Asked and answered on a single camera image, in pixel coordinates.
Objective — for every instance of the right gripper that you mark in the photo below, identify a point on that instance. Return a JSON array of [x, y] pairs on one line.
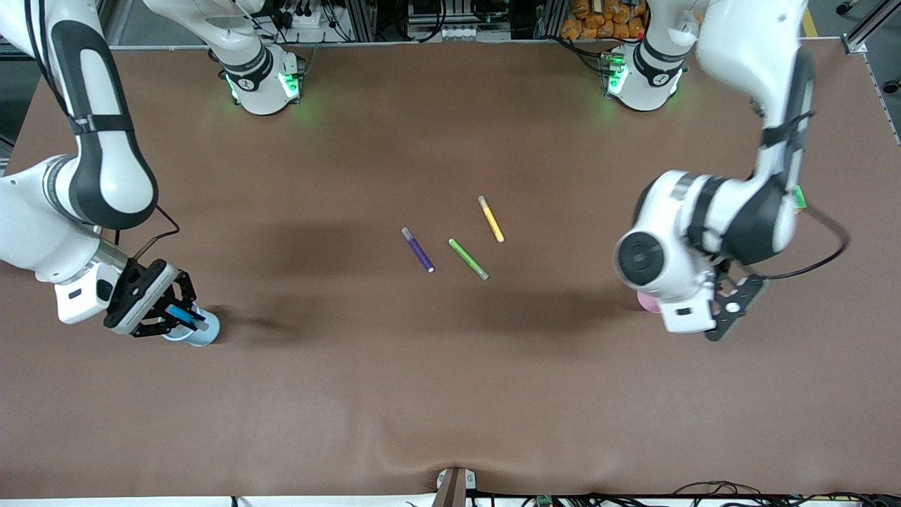
[[143, 291]]

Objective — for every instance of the blue marker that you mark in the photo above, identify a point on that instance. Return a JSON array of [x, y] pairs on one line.
[[184, 315]]

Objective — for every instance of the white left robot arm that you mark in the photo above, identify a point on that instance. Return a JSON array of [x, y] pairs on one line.
[[739, 211]]

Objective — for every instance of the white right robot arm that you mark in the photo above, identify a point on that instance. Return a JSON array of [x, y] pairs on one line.
[[105, 162]]

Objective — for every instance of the light blue cup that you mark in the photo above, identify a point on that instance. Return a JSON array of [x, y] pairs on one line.
[[208, 336]]

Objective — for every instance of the pink cup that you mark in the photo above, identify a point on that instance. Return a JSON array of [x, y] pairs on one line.
[[647, 303]]

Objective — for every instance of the colourful puzzle cube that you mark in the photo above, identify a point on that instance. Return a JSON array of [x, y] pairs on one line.
[[800, 198]]

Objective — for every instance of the purple marker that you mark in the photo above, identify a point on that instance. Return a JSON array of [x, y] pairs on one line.
[[417, 250]]

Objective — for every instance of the yellow marker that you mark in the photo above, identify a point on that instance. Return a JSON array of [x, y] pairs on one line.
[[490, 219]]

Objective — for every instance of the green marker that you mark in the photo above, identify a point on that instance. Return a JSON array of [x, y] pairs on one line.
[[468, 259]]

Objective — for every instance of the orange snack bag pile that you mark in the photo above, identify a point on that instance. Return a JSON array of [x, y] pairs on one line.
[[591, 21]]

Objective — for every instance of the white power strip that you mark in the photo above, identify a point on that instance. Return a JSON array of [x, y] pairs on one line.
[[303, 17]]

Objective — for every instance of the metal table edge bracket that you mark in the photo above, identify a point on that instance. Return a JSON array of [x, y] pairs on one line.
[[454, 489]]

